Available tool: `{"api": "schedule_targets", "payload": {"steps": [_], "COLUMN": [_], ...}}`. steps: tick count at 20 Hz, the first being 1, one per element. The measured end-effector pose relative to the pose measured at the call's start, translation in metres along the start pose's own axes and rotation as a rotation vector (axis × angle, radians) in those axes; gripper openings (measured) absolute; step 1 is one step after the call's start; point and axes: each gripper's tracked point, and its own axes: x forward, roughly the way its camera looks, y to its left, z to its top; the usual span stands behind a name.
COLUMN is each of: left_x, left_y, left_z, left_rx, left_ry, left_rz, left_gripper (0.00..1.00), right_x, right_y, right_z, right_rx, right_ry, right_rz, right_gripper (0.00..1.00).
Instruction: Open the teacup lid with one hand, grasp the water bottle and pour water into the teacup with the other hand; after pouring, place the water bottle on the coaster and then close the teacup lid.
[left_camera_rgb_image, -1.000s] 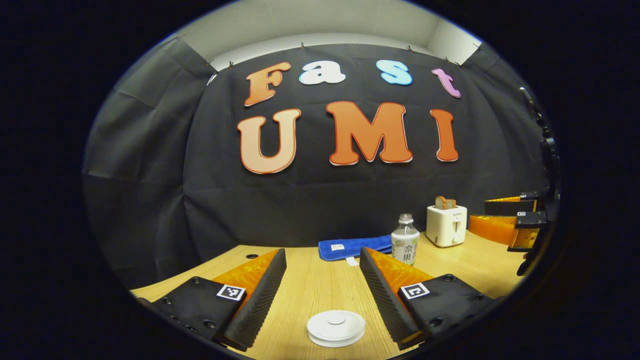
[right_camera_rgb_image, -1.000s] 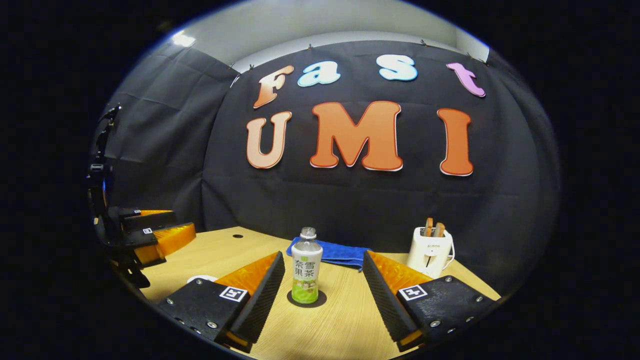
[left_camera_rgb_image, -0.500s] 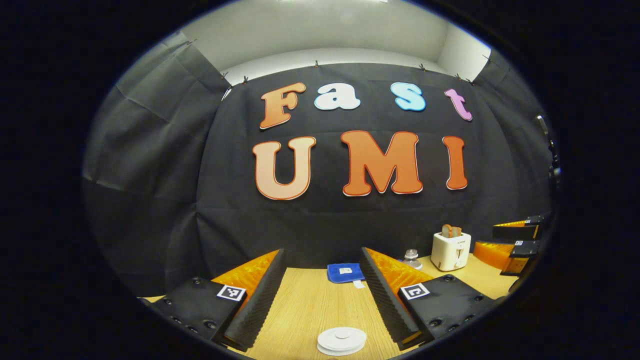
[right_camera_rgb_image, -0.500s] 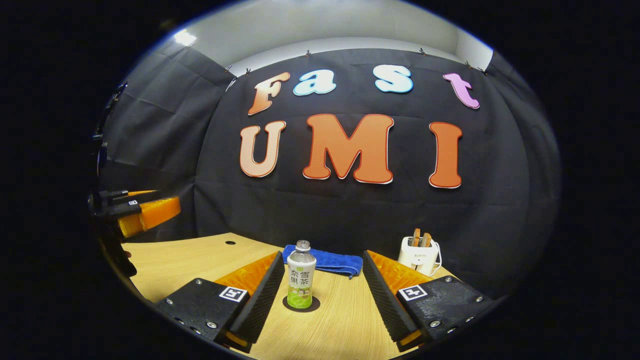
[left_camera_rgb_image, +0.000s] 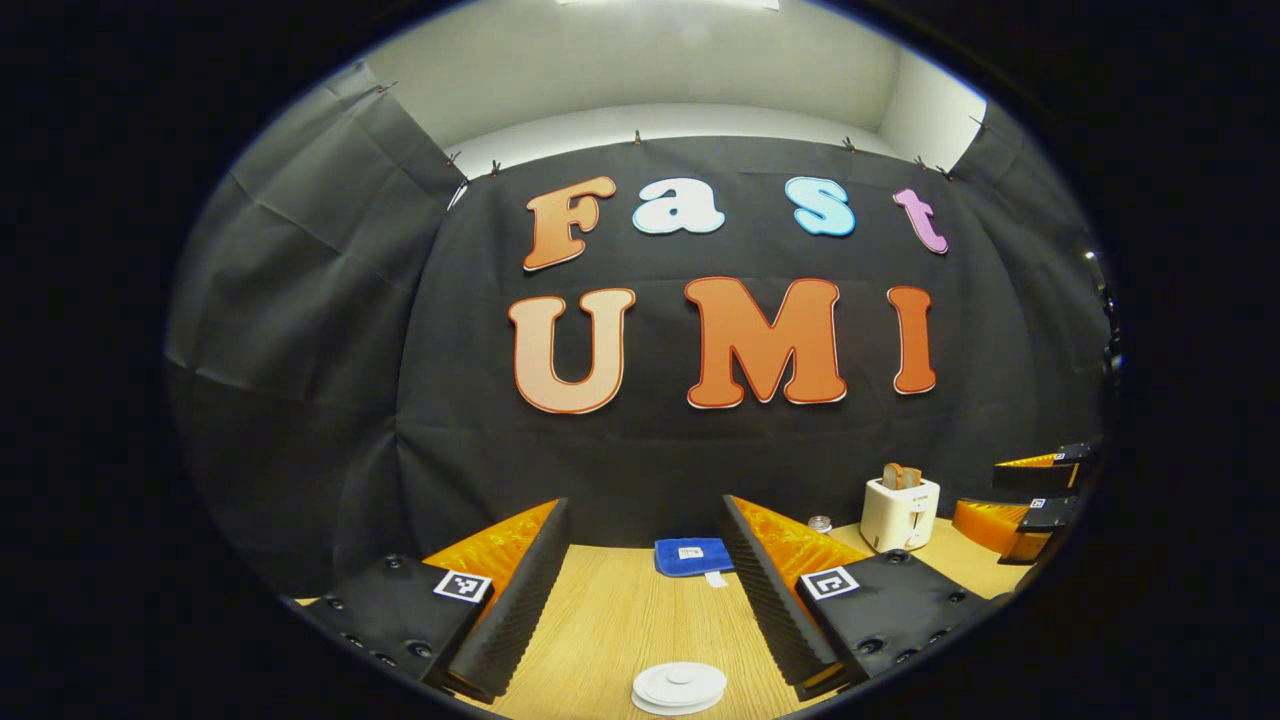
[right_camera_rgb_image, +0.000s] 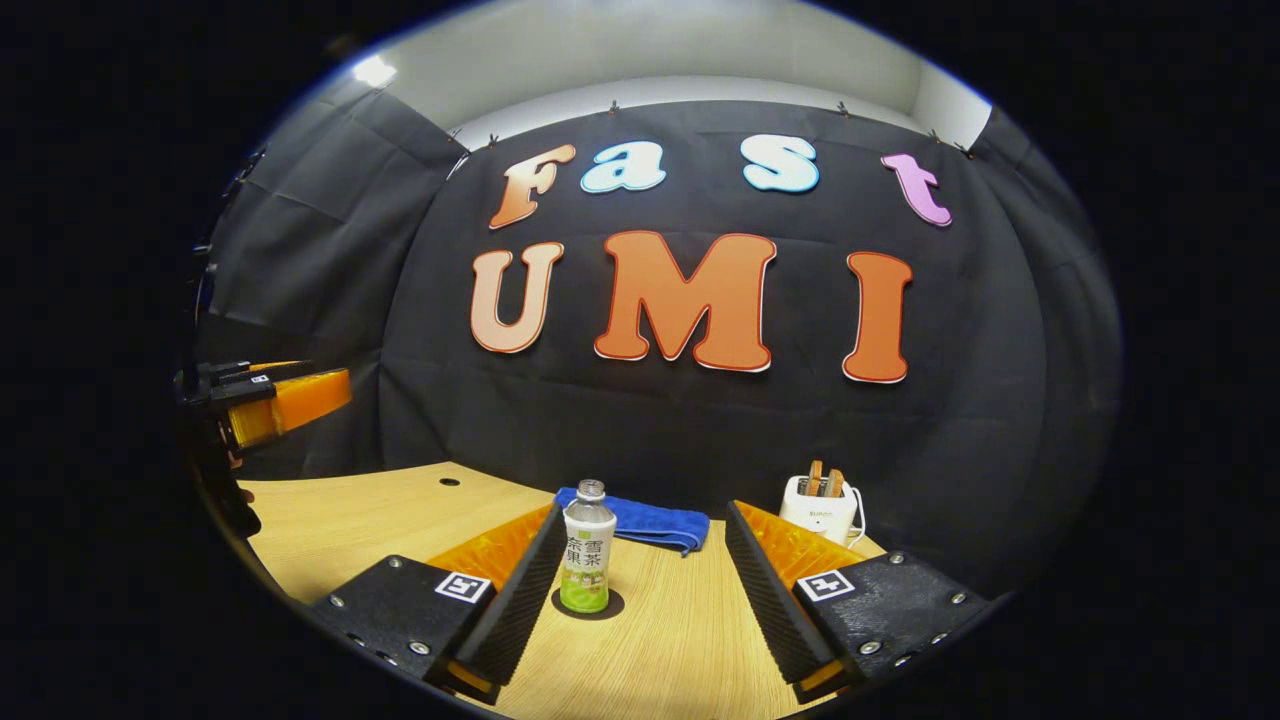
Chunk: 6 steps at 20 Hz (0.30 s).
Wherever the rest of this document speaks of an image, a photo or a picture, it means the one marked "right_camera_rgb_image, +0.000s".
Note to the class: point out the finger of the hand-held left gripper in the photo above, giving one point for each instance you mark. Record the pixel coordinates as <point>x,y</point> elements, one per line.
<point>300,398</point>
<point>240,372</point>

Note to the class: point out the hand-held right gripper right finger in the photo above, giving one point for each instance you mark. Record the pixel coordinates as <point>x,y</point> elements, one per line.
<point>770,590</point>

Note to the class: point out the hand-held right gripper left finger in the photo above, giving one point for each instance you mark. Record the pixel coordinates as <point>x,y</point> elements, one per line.
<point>520,590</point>

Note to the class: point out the clear water bottle green label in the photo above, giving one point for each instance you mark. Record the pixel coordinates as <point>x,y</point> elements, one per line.
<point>588,550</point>

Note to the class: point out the dark round coaster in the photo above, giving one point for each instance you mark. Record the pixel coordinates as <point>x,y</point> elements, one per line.
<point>615,604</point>

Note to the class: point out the white toaster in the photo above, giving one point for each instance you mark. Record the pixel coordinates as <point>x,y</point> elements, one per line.
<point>818,515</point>

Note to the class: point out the toast slice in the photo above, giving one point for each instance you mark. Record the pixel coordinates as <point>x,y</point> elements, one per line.
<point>835,484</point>
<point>815,478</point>

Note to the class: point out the blue towel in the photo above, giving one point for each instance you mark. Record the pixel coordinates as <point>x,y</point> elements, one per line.
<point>655,522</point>

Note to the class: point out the black backdrop cloth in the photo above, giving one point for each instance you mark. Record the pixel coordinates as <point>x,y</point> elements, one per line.
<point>700,420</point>

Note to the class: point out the ceiling light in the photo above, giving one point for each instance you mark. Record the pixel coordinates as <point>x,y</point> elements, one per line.
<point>375,71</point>

